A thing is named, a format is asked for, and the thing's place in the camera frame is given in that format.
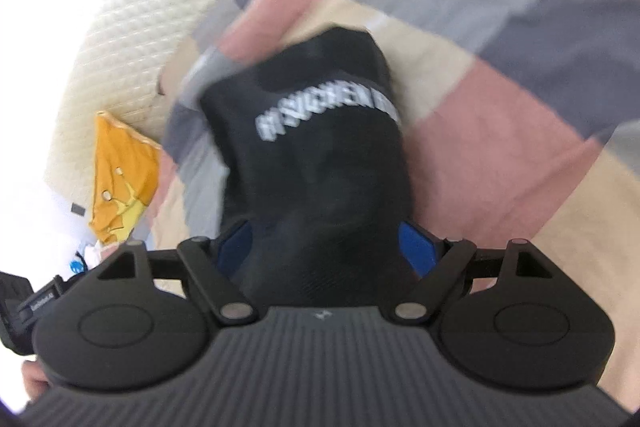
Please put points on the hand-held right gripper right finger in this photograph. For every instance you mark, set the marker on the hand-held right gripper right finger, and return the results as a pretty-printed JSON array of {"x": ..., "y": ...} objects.
[{"x": 417, "y": 247}]

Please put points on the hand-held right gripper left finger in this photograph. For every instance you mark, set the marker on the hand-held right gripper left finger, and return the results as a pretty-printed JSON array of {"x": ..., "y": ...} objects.
[{"x": 235, "y": 249}]

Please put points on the black garment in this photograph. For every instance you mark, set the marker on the black garment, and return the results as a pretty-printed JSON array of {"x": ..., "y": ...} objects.
[{"x": 320, "y": 177}]

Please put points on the person's left hand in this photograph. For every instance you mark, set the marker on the person's left hand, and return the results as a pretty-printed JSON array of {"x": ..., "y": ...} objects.
[{"x": 34, "y": 379}]

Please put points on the blue bottle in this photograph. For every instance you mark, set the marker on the blue bottle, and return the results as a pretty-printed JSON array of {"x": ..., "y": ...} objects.
[{"x": 77, "y": 265}]

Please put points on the yellow crown pillow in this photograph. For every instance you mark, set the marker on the yellow crown pillow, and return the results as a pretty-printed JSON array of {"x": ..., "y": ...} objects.
[{"x": 125, "y": 177}]

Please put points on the checked patchwork quilt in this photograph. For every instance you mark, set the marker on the checked patchwork quilt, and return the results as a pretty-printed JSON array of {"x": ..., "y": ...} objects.
[{"x": 500, "y": 82}]

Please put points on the cream quilted headboard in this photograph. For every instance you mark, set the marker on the cream quilted headboard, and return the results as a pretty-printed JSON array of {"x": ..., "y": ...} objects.
[{"x": 145, "y": 7}]

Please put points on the grey wall switch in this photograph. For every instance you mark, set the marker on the grey wall switch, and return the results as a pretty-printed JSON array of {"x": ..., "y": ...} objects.
[{"x": 78, "y": 209}]

